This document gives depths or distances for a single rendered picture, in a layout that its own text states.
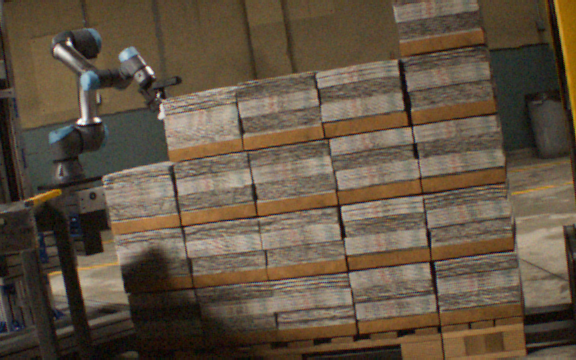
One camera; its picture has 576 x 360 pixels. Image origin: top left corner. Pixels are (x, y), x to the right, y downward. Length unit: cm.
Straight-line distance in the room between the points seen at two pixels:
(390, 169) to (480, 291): 52
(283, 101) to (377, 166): 39
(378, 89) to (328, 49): 699
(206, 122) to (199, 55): 675
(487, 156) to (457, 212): 21
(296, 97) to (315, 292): 67
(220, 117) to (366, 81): 54
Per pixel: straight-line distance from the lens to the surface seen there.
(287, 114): 297
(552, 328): 301
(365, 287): 299
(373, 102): 289
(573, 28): 267
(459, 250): 291
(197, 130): 310
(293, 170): 298
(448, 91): 287
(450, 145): 287
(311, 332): 307
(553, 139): 982
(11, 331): 377
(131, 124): 984
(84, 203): 356
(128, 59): 334
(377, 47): 996
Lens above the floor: 93
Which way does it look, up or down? 4 degrees down
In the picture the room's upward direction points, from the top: 9 degrees counter-clockwise
